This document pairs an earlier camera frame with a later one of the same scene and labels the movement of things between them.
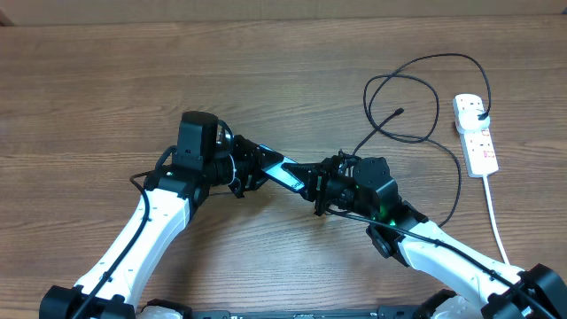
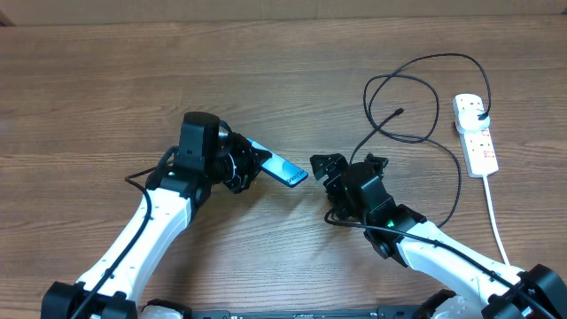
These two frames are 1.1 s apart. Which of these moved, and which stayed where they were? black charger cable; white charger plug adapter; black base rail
Moved: black charger cable
Stayed: white charger plug adapter; black base rail
